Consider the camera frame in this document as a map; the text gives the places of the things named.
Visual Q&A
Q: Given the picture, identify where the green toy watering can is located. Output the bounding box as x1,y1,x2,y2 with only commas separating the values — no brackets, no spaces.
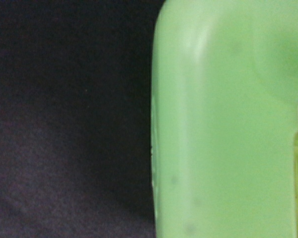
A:
151,0,298,238

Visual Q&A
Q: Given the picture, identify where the black tablecloth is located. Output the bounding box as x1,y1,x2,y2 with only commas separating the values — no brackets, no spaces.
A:
0,0,163,238

